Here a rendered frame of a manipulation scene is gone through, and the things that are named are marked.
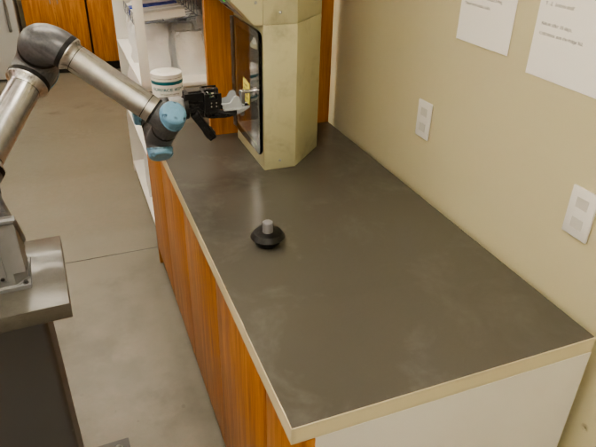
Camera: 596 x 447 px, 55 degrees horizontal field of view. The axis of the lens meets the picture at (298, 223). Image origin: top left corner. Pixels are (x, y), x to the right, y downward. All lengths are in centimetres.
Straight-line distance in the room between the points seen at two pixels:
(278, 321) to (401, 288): 32
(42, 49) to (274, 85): 67
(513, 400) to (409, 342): 26
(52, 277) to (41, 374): 25
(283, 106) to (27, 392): 110
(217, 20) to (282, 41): 39
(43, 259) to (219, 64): 99
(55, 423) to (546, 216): 135
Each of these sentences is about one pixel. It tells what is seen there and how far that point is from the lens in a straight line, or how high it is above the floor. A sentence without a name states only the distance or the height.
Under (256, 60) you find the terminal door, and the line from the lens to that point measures 185.
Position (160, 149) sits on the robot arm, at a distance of 175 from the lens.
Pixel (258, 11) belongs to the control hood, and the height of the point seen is 145.
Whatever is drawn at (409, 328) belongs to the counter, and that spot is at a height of 94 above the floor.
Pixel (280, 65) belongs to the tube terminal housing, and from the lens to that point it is 185.
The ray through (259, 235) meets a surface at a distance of 151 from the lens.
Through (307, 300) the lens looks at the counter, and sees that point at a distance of 134.
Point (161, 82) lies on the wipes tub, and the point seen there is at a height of 106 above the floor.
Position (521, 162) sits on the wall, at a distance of 151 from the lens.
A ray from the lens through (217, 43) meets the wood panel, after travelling 217.
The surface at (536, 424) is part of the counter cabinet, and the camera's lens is 150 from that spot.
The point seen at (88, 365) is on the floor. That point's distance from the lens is 266.
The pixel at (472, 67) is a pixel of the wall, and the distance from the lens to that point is 163.
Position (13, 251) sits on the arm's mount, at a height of 104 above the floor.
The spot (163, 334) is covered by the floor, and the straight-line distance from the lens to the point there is 273.
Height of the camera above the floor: 175
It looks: 30 degrees down
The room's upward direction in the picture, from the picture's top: 1 degrees clockwise
